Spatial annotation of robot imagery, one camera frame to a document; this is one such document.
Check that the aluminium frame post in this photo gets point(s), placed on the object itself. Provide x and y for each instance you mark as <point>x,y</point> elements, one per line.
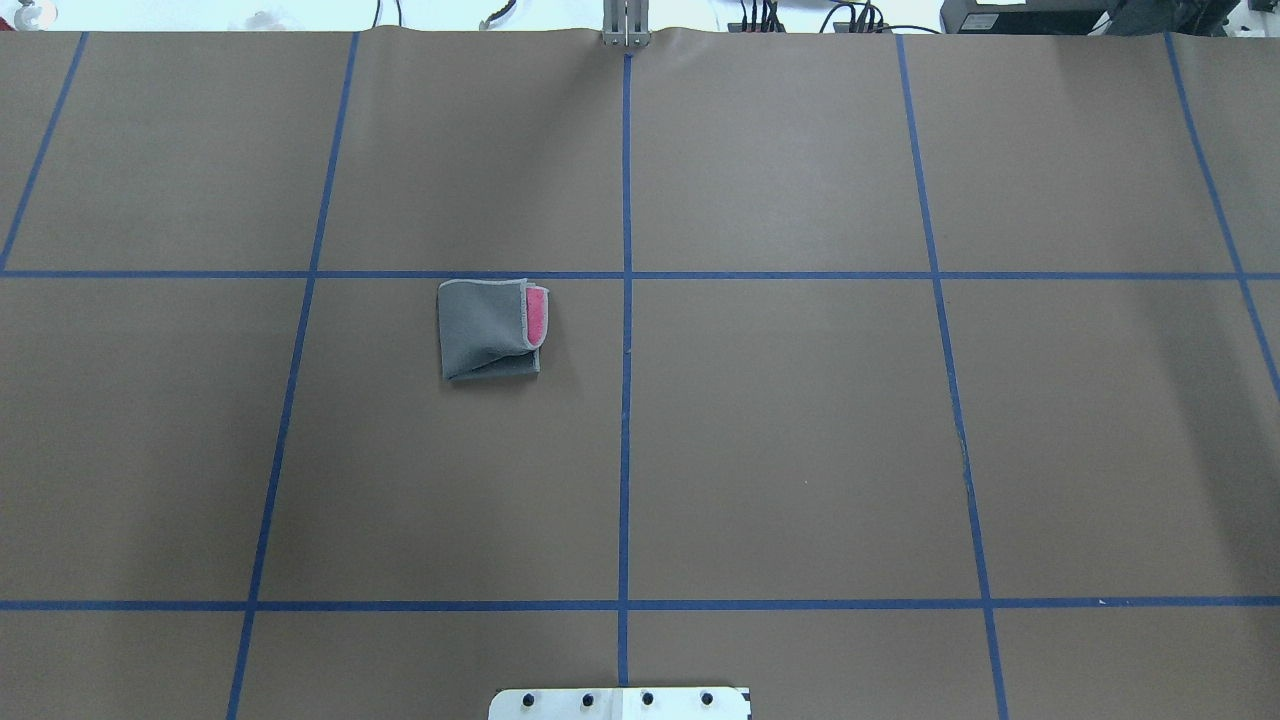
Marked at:
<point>625,23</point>

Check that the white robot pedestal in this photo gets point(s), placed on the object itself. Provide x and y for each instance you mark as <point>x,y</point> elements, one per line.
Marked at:
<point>679,702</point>

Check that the pink towel with grey back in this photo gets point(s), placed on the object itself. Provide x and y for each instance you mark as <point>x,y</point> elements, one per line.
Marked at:
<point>491,329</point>

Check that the black box with label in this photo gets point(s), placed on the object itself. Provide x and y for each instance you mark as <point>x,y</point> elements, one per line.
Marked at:
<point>1052,18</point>

